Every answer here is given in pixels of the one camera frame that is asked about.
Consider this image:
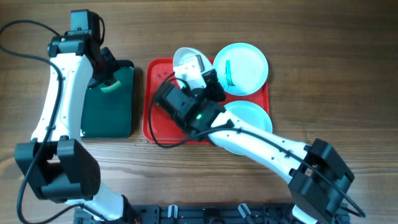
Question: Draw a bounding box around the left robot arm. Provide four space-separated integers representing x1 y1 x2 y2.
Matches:
15 9 140 223

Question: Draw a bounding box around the light blue plate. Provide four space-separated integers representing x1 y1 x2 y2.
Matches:
213 43 269 96
222 100 274 156

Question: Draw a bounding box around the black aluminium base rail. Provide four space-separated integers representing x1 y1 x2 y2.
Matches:
73 202 351 224

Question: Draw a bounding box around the white plate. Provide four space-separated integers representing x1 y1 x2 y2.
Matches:
173 47 213 75

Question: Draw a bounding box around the green sponge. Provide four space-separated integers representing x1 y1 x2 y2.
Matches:
100 80 121 93

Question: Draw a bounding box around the black tray with green water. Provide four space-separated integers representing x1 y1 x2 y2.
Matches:
80 60 134 139

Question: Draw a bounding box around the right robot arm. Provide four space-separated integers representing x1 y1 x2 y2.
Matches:
151 70 365 223

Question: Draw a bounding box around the red plastic tray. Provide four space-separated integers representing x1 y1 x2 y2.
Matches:
142 57 270 144

